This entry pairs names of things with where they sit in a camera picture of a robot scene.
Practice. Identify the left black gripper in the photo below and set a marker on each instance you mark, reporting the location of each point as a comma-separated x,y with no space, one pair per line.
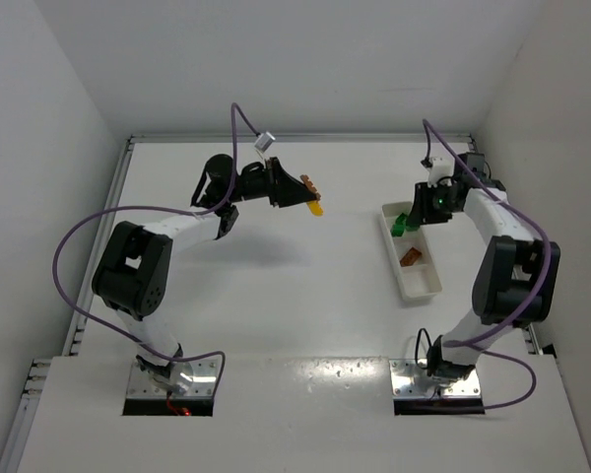
275,182

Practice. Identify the aluminium frame rail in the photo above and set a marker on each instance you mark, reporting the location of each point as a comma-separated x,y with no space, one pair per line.
479,143
39,368

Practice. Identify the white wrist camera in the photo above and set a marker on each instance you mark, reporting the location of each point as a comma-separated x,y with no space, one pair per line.
440,170
263,142

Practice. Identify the brown lego brick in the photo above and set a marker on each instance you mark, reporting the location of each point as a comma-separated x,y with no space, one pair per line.
310,186
411,257

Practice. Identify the white divided plastic tray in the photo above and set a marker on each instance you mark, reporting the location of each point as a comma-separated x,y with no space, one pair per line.
420,282

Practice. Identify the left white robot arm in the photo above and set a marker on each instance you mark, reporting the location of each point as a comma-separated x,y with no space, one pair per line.
132,273

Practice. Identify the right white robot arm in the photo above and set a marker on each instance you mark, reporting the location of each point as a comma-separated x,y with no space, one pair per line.
516,280

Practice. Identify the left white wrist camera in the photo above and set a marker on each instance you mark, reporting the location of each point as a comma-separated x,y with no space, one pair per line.
263,142

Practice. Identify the aluminium frame rail right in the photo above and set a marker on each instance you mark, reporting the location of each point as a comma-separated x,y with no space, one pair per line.
479,143

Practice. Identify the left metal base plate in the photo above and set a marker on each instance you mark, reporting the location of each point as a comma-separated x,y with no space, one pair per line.
189,381

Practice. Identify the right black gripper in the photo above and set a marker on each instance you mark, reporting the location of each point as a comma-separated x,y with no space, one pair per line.
425,203

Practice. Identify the aluminium frame rail left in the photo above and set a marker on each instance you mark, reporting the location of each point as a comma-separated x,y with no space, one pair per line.
39,368

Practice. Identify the yellow lego brick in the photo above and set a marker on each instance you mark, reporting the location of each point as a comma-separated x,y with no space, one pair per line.
315,208

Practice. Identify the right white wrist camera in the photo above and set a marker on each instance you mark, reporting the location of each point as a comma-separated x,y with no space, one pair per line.
440,170

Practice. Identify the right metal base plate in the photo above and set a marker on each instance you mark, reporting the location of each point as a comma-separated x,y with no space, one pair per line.
410,381

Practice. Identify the metal base plate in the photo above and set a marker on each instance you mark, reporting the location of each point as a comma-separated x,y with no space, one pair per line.
410,381
189,381

